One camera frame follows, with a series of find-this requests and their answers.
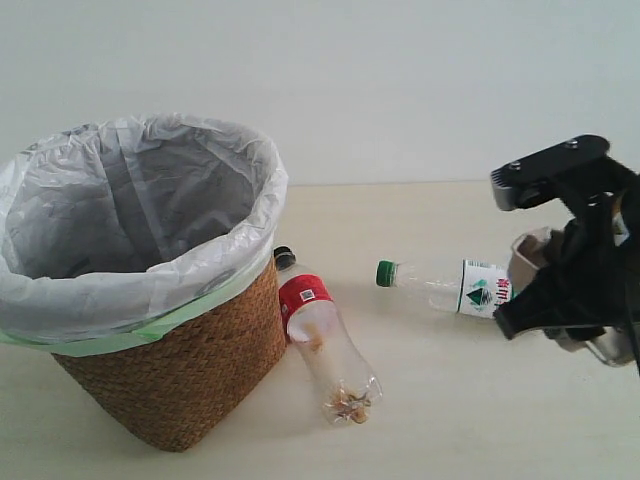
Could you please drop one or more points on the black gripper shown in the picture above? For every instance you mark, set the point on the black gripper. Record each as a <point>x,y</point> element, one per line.
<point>594,280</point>

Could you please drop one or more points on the grey cardboard pulp tray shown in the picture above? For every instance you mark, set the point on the grey cardboard pulp tray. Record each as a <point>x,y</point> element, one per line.
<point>532,251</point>

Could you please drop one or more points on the green label water bottle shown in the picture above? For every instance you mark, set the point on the green label water bottle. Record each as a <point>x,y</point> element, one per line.
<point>474,289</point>

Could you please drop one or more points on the red label plastic bottle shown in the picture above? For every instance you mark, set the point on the red label plastic bottle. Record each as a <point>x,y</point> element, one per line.
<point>344,382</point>

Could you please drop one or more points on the woven wicker waste basket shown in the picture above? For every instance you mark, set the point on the woven wicker waste basket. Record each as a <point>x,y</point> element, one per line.
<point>171,393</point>

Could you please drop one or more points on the white plastic bin liner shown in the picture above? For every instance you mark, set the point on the white plastic bin liner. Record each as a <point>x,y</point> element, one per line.
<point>114,234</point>

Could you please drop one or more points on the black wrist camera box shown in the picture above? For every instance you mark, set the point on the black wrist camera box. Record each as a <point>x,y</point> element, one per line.
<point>527,182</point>

